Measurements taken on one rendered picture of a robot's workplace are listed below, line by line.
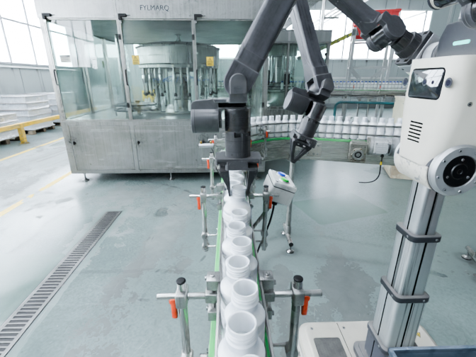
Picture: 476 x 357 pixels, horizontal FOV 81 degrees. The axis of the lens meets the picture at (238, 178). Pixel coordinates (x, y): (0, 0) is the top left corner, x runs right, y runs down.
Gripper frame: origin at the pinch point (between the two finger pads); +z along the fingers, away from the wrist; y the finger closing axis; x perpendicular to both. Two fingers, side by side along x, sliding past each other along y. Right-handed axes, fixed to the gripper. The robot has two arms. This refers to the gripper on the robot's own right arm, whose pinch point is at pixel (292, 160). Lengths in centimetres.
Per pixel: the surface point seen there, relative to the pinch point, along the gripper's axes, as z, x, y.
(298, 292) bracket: 12, -6, 50
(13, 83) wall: 237, -679, -893
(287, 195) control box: 11.2, 1.8, 3.9
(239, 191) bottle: 5.6, -18.3, 29.3
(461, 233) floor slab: 39, 235, -146
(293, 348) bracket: 25, -1, 50
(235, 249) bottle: 10, -18, 47
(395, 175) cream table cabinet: 26, 257, -307
